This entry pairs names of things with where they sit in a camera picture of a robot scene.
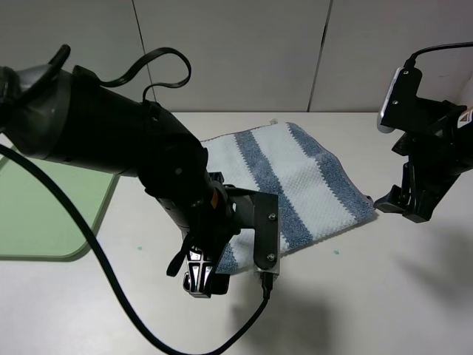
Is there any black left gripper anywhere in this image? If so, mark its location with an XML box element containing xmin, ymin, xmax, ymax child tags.
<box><xmin>146</xmin><ymin>163</ymin><xmax>256</xmax><ymax>298</ymax></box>

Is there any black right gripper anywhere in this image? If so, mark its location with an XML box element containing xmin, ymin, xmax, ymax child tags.
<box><xmin>374</xmin><ymin>98</ymin><xmax>468</xmax><ymax>223</ymax></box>

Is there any blue white striped towel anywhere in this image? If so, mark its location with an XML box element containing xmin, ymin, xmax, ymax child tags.
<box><xmin>202</xmin><ymin>123</ymin><xmax>375</xmax><ymax>256</ymax></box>

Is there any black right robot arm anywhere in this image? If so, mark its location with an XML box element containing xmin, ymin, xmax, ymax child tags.
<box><xmin>374</xmin><ymin>98</ymin><xmax>472</xmax><ymax>223</ymax></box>

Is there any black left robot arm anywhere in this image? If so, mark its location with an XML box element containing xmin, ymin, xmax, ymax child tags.
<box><xmin>1</xmin><ymin>65</ymin><xmax>242</xmax><ymax>297</ymax></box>

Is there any green plastic tray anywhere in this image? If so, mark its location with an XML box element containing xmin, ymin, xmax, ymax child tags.
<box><xmin>1</xmin><ymin>158</ymin><xmax>118</xmax><ymax>262</ymax></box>

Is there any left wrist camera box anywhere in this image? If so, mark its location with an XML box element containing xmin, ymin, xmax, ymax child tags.
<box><xmin>252</xmin><ymin>192</ymin><xmax>280</xmax><ymax>279</ymax></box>

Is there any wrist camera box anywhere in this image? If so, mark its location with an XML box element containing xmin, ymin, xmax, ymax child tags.
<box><xmin>377</xmin><ymin>67</ymin><xmax>422</xmax><ymax>134</ymax></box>
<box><xmin>252</xmin><ymin>192</ymin><xmax>280</xmax><ymax>279</ymax></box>

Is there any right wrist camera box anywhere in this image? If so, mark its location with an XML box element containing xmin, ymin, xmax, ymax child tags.
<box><xmin>377</xmin><ymin>67</ymin><xmax>422</xmax><ymax>134</ymax></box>

